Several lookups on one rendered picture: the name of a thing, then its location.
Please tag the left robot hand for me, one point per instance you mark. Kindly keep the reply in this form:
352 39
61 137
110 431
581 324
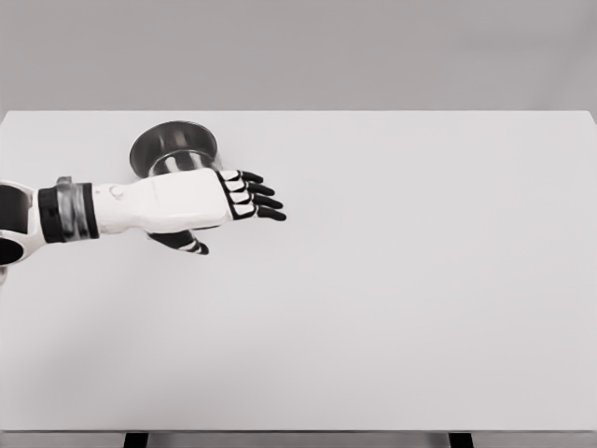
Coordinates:
186 198

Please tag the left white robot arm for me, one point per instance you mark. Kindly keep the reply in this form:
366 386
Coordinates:
70 210

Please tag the silver metal pot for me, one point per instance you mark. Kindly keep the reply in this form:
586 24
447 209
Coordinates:
168 147

